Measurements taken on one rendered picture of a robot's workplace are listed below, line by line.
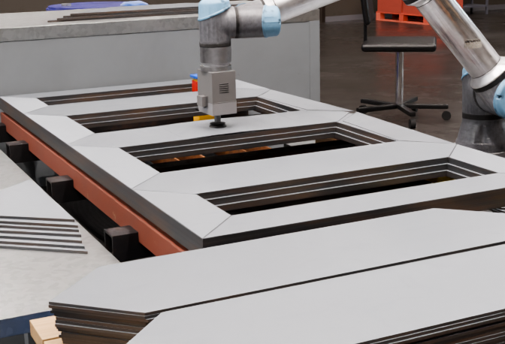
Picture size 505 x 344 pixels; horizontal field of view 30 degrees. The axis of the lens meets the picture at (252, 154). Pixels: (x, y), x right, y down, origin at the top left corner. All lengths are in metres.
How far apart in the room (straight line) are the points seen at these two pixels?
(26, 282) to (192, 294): 0.45
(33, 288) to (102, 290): 0.34
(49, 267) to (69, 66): 1.39
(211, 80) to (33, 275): 0.77
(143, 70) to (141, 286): 1.84
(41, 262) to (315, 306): 0.66
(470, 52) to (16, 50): 1.35
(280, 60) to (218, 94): 1.05
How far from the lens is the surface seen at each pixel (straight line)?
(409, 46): 6.50
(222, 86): 2.23
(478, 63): 2.40
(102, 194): 1.95
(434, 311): 1.19
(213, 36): 2.22
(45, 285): 1.60
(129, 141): 2.17
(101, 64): 3.02
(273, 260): 1.35
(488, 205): 1.74
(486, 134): 2.56
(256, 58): 3.22
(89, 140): 2.20
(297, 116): 2.41
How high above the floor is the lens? 1.30
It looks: 13 degrees down
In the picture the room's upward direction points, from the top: 1 degrees counter-clockwise
